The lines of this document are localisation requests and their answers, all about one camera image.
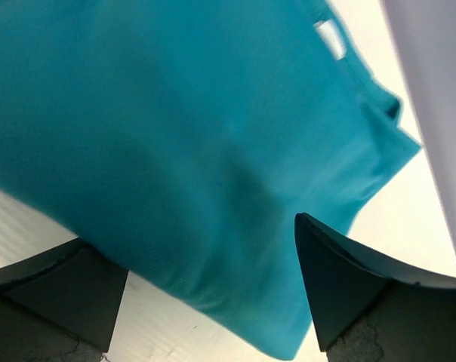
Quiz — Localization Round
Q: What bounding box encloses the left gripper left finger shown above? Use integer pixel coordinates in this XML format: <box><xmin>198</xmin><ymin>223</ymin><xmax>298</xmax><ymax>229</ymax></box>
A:
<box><xmin>0</xmin><ymin>238</ymin><xmax>128</xmax><ymax>361</ymax></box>

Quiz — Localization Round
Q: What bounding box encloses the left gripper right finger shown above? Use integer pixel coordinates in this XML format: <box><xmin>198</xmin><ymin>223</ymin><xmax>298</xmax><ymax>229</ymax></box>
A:
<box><xmin>294</xmin><ymin>213</ymin><xmax>456</xmax><ymax>362</ymax></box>

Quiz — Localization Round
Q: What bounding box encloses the teal t-shirt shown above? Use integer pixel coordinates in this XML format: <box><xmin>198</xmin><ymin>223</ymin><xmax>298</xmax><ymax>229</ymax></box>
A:
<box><xmin>0</xmin><ymin>1</ymin><xmax>420</xmax><ymax>360</ymax></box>

